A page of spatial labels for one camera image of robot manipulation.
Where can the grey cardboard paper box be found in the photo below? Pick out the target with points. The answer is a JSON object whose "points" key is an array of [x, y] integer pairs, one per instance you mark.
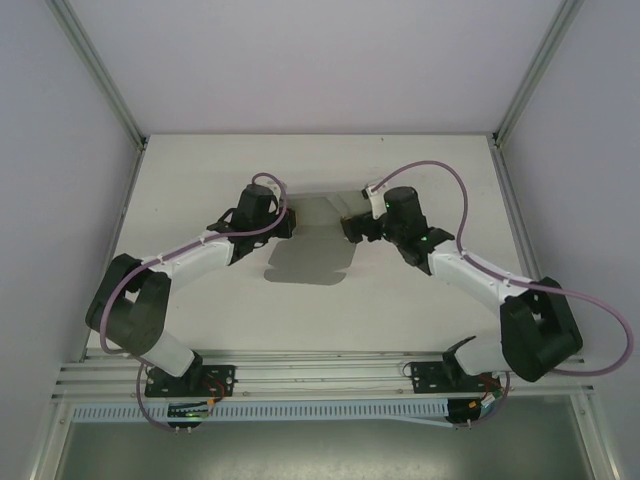
{"points": [[310, 260]]}

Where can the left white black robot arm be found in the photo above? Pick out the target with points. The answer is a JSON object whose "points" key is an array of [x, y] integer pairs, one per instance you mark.
{"points": [[195, 257]]}

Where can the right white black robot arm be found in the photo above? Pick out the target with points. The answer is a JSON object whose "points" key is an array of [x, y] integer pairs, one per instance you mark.
{"points": [[470, 272]]}

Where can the grey metal panel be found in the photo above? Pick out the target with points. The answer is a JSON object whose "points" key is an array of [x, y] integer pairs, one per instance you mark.
{"points": [[320, 452]]}

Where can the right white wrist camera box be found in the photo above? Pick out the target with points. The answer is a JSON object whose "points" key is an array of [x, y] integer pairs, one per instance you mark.
{"points": [[372, 191]]}

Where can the aluminium table side rail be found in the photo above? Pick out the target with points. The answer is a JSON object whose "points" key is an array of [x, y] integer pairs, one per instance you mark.
{"points": [[520, 240], [117, 240]]}

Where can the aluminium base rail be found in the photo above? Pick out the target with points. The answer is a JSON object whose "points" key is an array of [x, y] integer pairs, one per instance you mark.
{"points": [[320, 372]]}

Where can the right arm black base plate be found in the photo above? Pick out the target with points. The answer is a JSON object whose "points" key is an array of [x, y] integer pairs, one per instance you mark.
{"points": [[425, 377]]}

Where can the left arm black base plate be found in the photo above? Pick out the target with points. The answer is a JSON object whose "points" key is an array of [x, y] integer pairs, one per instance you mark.
{"points": [[220, 372]]}

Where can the aluminium frame post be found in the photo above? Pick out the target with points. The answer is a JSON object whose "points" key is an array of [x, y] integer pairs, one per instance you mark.
{"points": [[100, 75], [540, 70]]}

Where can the aluminium lower frame bar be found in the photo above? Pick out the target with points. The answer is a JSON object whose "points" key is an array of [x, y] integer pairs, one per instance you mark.
{"points": [[595, 440], [50, 445]]}

